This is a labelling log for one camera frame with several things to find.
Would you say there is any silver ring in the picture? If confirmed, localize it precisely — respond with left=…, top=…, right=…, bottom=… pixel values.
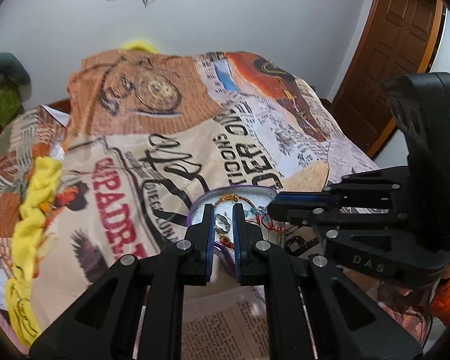
left=214, top=213, right=233, bottom=234

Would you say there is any red gold braided bracelet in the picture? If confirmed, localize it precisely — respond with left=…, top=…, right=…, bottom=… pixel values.
left=214, top=192, right=249, bottom=211

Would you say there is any purple heart-shaped tin box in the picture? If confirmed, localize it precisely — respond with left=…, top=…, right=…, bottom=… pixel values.
left=187, top=184, right=285, bottom=277

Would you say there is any brown wooden door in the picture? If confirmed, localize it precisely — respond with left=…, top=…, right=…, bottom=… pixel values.
left=331, top=0, right=445, bottom=158

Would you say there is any red bracelet with blue beads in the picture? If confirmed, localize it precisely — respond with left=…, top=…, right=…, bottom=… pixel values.
left=243, top=205, right=286, bottom=241

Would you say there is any green patterned pillow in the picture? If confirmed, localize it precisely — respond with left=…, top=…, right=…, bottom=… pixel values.
left=0, top=52, right=31, bottom=134

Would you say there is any yellow cloth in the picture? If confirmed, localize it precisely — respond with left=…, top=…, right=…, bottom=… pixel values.
left=5, top=157, right=62, bottom=348

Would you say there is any newspaper print bed blanket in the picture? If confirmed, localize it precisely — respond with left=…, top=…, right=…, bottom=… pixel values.
left=0, top=49, right=375, bottom=352

